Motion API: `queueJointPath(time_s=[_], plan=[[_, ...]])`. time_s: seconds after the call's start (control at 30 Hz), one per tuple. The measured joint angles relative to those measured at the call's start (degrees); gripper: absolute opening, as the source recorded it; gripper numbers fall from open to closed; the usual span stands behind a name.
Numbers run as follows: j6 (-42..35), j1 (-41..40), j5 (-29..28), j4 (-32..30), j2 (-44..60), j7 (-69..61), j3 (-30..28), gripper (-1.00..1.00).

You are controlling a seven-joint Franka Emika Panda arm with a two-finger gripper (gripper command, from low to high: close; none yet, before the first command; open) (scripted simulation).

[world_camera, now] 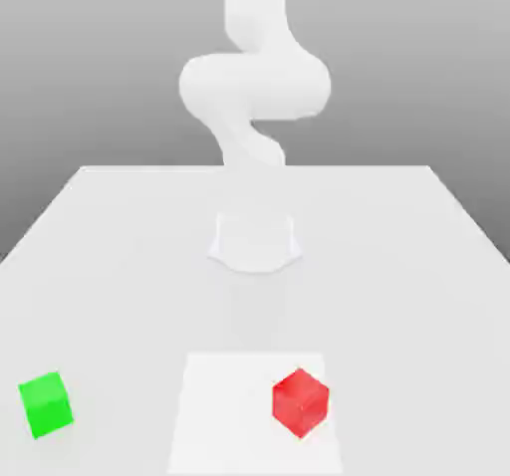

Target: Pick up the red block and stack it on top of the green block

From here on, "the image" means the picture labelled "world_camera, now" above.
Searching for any small green cube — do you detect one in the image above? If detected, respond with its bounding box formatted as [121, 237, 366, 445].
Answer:
[17, 370, 76, 441]

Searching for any small red cube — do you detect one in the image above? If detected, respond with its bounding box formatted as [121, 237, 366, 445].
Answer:
[271, 366, 331, 440]

